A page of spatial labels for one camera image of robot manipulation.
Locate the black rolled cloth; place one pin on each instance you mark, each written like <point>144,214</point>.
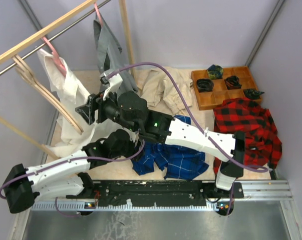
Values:
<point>232,82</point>
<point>204,85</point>

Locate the beige shirt on table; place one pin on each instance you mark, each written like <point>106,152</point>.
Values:
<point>159,92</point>

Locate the black rolled cloth left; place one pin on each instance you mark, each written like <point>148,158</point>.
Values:
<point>204,85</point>

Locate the black rolled cloth middle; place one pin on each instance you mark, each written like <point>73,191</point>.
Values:
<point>232,82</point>

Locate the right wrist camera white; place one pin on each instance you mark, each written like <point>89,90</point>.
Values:
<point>111,82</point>

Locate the wooden clothes rack frame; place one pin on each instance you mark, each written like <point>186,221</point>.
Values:
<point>28,76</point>

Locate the beige hanger back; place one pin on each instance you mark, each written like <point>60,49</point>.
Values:
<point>28,72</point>

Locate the beige hanger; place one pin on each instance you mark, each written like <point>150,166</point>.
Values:
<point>53,100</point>
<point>28,72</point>

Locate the pink hanger under grey shirt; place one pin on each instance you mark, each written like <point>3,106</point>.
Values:
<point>98,14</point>

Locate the dark rolled cloth right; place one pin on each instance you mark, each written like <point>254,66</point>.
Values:
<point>252,94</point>

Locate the metal hanging rod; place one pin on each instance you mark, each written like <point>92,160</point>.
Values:
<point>46,30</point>

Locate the beige hanger front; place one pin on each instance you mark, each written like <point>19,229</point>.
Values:
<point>53,100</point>

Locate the blue plaid shirt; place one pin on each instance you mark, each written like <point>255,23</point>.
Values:
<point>179,162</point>

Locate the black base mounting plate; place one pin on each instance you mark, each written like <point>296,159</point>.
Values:
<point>150,193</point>

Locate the red black plaid shirt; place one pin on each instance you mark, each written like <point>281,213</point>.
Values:
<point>262,144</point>

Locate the grey shirt on hanger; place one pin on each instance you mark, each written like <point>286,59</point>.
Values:
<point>109,55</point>

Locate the wooden compartment tray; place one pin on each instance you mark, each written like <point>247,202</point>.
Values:
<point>220,92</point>

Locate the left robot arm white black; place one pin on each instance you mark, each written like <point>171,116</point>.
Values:
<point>67,176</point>

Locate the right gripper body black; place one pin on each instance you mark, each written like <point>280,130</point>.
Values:
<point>96,102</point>

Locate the white shirt on hanger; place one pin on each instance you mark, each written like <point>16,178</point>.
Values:
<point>72,94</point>

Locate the pink hanger under white shirt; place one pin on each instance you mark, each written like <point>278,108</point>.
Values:
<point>58,63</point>

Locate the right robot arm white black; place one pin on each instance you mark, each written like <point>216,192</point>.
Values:
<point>131,112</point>

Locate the green blue rolled cloth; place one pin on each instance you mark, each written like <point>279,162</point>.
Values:
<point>215,72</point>

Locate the aluminium rail with cable duct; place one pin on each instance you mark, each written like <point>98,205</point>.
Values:
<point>260,190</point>

